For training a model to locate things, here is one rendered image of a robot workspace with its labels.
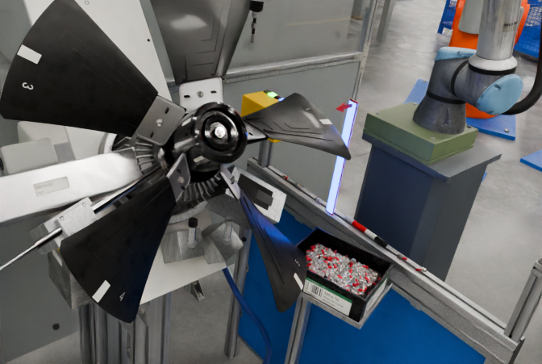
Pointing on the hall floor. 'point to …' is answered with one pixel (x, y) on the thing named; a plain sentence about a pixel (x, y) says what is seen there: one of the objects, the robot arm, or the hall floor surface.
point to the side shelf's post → (85, 334)
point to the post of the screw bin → (298, 331)
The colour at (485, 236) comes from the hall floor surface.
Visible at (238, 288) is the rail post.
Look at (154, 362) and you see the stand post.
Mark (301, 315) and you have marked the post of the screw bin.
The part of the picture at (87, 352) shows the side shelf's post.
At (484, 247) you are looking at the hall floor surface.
